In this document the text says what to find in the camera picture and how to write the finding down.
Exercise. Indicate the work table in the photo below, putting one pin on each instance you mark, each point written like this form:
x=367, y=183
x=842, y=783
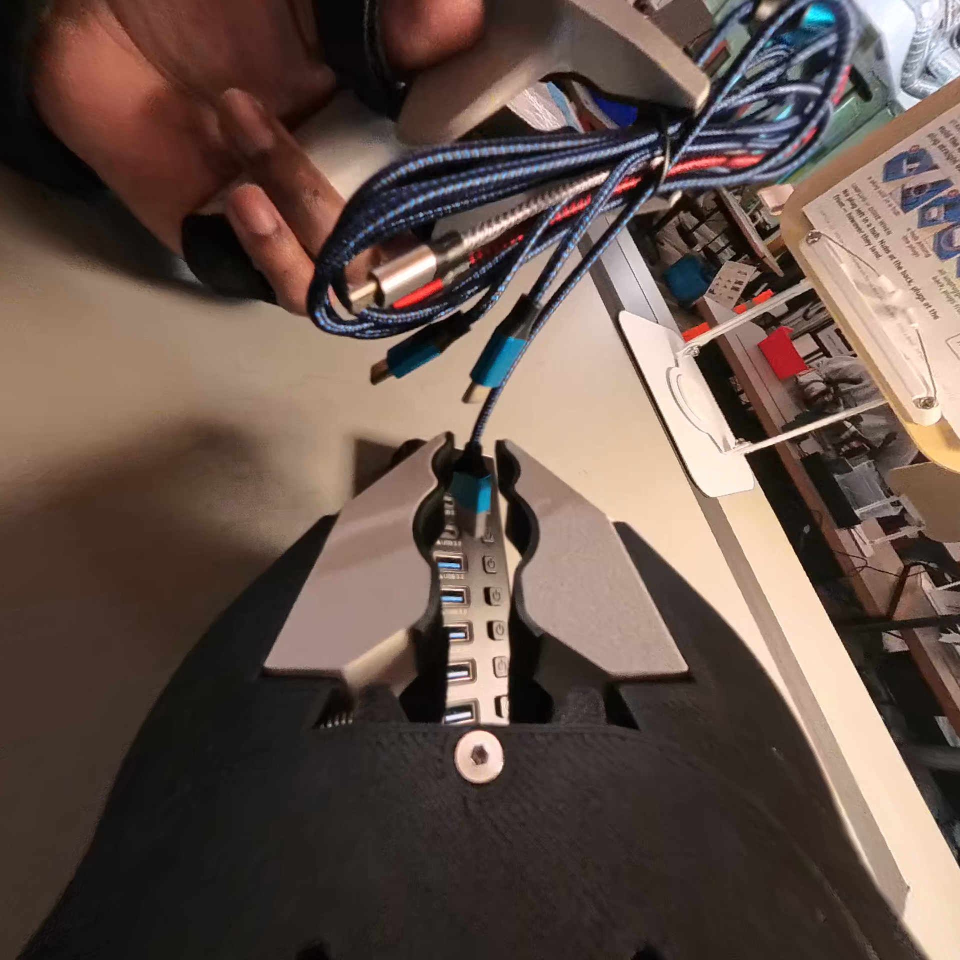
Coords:
x=885, y=600

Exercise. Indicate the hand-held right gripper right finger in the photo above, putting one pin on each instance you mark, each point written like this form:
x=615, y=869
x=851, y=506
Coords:
x=600, y=600

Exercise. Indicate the white picture sign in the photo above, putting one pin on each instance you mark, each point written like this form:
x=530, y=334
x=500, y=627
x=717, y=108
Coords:
x=731, y=281

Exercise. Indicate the person's left forearm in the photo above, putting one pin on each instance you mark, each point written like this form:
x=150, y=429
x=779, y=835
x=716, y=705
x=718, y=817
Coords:
x=22, y=112

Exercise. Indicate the person's left hand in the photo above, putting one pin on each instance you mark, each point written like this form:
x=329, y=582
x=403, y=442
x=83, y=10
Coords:
x=150, y=90

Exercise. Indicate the black USB hub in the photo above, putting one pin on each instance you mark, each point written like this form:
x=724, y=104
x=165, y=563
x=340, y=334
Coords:
x=469, y=600

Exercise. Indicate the white document stand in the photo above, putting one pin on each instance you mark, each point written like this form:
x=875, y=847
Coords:
x=697, y=420

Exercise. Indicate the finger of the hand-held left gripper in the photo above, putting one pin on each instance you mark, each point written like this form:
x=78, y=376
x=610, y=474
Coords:
x=585, y=45

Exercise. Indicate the red plastic bin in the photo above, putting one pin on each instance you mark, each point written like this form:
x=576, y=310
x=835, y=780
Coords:
x=784, y=352

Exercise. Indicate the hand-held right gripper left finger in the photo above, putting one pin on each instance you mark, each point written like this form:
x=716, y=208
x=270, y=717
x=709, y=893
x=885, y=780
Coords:
x=352, y=592

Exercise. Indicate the blue bucket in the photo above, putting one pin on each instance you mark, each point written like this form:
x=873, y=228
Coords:
x=686, y=277

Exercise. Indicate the silver air duct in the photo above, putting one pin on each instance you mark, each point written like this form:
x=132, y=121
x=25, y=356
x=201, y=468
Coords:
x=930, y=45

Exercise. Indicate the printed instruction sheet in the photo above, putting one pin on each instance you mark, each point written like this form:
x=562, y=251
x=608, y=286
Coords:
x=900, y=225

